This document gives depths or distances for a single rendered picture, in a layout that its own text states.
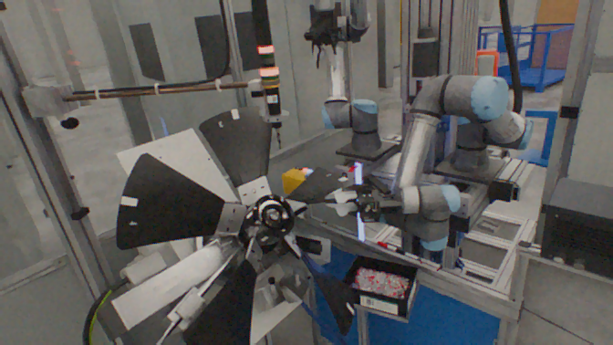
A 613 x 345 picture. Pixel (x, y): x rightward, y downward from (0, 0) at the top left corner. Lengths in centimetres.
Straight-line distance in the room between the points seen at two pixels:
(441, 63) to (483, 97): 66
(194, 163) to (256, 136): 28
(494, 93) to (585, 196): 33
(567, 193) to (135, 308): 104
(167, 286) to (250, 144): 43
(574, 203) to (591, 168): 157
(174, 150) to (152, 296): 49
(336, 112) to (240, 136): 76
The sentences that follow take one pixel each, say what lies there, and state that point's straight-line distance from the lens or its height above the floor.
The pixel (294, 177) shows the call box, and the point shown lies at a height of 107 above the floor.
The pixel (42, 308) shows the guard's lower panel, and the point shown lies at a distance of 163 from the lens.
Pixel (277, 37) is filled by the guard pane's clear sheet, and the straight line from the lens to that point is 192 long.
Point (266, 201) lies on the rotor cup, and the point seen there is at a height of 125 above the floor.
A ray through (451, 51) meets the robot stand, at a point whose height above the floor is 147.
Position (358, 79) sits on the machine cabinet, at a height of 65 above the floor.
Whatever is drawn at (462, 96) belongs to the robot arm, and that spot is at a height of 143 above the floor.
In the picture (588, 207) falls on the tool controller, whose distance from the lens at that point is 101.
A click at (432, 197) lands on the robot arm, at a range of 103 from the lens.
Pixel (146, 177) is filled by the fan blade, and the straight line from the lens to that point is 90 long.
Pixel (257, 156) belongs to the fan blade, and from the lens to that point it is 103.
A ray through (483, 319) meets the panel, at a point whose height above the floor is 73.
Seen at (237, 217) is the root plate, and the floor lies 122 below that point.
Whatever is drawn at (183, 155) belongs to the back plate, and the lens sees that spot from 125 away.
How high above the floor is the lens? 170
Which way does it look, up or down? 24 degrees down
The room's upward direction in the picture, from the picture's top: 7 degrees counter-clockwise
